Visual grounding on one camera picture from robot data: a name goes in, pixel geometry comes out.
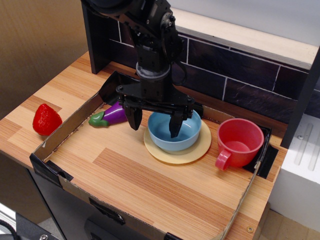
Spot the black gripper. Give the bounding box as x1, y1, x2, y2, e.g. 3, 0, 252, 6
116, 72, 203, 138

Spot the light blue plastic bowl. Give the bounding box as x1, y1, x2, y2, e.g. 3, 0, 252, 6
147, 111, 202, 152

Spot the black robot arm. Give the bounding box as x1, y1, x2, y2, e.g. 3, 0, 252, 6
81, 0, 195, 138

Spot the yellow plastic plate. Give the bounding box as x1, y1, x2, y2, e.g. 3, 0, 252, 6
143, 120, 212, 165

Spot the purple toy eggplant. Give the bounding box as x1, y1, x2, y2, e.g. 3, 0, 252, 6
88, 102, 128, 128

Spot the red plastic cup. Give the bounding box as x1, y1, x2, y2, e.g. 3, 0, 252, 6
215, 118, 265, 171

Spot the cardboard border with black tape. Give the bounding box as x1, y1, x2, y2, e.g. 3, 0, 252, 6
30, 72, 282, 240

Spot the red toy strawberry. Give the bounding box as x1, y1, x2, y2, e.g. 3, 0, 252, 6
32, 103, 63, 136

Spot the dark brick backsplash panel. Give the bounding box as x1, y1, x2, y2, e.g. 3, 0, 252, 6
108, 19, 320, 125

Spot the white side cabinet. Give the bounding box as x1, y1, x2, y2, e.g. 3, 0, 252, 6
268, 114, 320, 231

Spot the black vertical post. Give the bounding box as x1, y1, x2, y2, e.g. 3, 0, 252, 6
280, 49, 320, 149

